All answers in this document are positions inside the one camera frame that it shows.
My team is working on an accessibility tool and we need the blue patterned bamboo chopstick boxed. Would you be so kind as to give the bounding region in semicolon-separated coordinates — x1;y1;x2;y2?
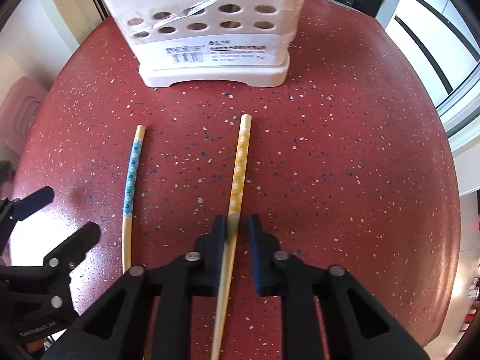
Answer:
121;124;146;273

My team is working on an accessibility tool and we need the yellow patterned bamboo chopstick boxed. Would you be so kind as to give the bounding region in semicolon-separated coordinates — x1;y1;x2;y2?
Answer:
210;115;252;360

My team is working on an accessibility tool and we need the pink plastic stool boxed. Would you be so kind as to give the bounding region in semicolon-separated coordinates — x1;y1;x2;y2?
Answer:
1;76;48;155

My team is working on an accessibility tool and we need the white plastic utensil holder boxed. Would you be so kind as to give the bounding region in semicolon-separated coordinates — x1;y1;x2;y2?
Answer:
103;0;304;88

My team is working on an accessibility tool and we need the white refrigerator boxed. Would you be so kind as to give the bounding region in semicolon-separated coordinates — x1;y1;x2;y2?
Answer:
385;0;479;107

